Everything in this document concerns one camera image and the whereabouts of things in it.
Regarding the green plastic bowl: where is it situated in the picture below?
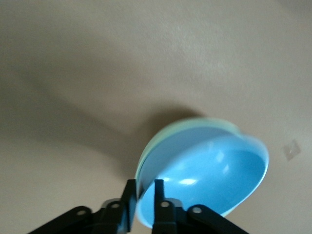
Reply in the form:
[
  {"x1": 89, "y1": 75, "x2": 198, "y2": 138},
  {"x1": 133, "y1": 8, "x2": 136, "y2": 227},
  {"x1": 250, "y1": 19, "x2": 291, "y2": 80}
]
[{"x1": 135, "y1": 116, "x2": 241, "y2": 182}]

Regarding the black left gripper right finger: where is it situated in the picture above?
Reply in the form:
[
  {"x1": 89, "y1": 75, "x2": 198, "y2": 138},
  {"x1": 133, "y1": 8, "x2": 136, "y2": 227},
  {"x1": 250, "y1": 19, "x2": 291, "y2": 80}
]
[{"x1": 152, "y1": 179, "x2": 250, "y2": 234}]

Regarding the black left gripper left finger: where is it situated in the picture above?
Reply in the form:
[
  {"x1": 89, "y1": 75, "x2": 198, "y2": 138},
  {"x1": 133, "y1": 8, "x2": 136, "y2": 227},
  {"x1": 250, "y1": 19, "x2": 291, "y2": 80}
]
[{"x1": 28, "y1": 179, "x2": 137, "y2": 234}]

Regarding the blue plastic bowl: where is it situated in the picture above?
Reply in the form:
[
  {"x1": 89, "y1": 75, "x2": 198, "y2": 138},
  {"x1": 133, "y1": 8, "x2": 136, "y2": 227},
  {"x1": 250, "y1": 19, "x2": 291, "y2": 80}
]
[{"x1": 136, "y1": 126, "x2": 270, "y2": 230}]

